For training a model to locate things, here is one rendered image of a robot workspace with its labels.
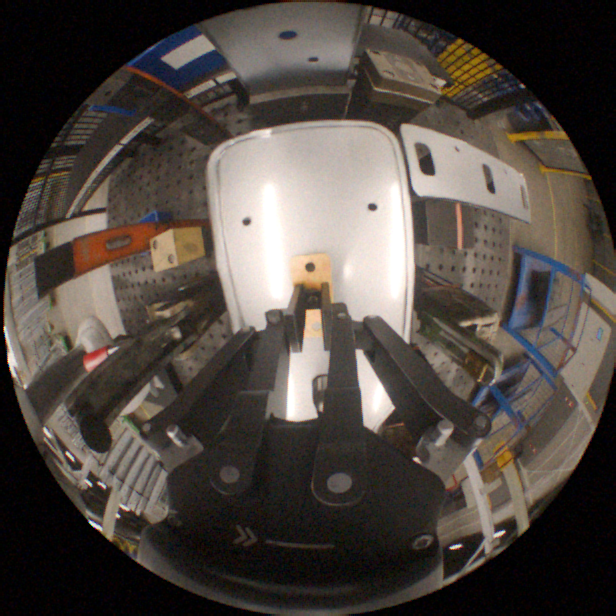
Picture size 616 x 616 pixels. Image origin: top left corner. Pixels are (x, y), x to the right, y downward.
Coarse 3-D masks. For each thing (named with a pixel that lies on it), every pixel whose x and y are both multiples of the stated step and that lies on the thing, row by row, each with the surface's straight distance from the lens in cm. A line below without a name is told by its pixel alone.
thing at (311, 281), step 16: (304, 256) 19; (320, 256) 19; (304, 272) 19; (320, 272) 19; (304, 288) 20; (320, 288) 20; (304, 304) 19; (320, 320) 21; (304, 336) 22; (320, 336) 22
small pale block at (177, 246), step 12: (180, 228) 20; (192, 228) 22; (204, 228) 24; (156, 240) 21; (168, 240) 19; (180, 240) 20; (192, 240) 21; (204, 240) 23; (156, 252) 21; (168, 252) 19; (180, 252) 19; (192, 252) 21; (204, 252) 23; (156, 264) 21; (168, 264) 20; (180, 264) 19
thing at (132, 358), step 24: (144, 336) 19; (192, 336) 23; (120, 360) 18; (144, 360) 20; (168, 360) 20; (96, 384) 17; (120, 384) 19; (144, 384) 19; (72, 408) 17; (96, 408) 19; (120, 408) 18; (96, 432) 15
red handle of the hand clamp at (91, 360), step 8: (168, 328) 22; (176, 328) 21; (160, 336) 22; (168, 336) 22; (176, 336) 22; (120, 344) 24; (96, 352) 27; (104, 352) 25; (88, 360) 28; (96, 360) 26; (88, 368) 28
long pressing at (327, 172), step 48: (240, 144) 25; (288, 144) 23; (336, 144) 23; (384, 144) 25; (240, 192) 23; (288, 192) 22; (336, 192) 21; (384, 192) 22; (240, 240) 22; (288, 240) 21; (336, 240) 21; (384, 240) 22; (240, 288) 23; (288, 288) 22; (336, 288) 22; (384, 288) 23
